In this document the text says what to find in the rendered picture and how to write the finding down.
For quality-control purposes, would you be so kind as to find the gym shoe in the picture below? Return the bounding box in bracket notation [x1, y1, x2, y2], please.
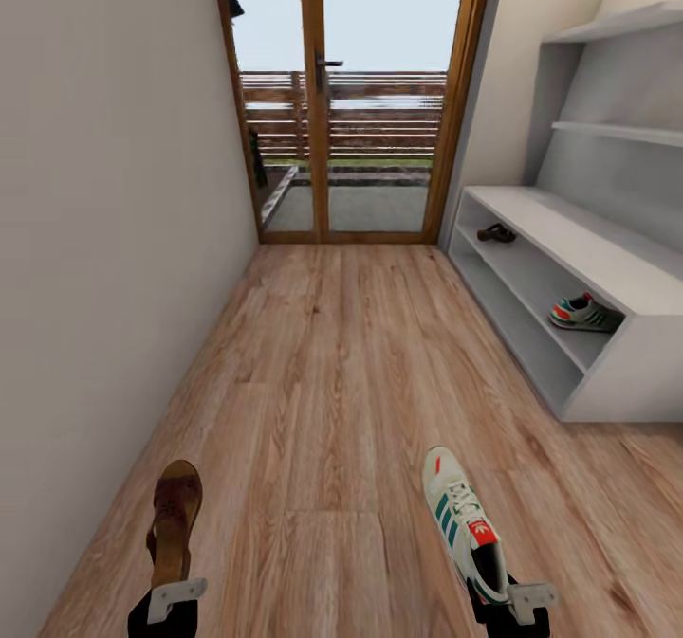
[422, 446, 509, 605]
[548, 293, 624, 332]

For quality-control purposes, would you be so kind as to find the sandal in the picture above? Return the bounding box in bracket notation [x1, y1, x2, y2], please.
[145, 459, 202, 590]
[477, 224, 517, 244]

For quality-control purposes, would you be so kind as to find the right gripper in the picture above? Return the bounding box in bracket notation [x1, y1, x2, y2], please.
[467, 574, 550, 638]

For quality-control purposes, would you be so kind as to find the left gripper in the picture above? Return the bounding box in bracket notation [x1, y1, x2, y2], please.
[128, 589, 198, 638]

